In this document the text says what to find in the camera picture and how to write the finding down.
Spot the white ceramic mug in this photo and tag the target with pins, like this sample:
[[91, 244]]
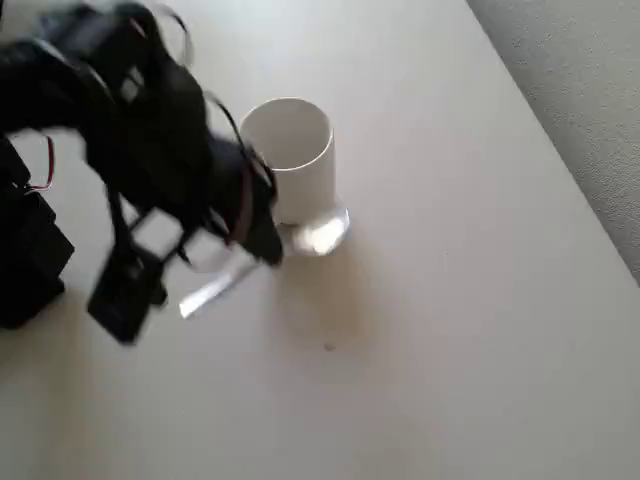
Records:
[[305, 165]]

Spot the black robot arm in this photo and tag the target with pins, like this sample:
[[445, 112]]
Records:
[[145, 115]]

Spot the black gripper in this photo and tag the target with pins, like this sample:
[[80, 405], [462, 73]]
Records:
[[261, 235]]

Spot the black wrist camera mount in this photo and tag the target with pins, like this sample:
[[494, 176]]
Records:
[[122, 295]]

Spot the shiny metal spoon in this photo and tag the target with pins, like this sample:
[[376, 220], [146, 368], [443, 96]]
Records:
[[315, 232]]

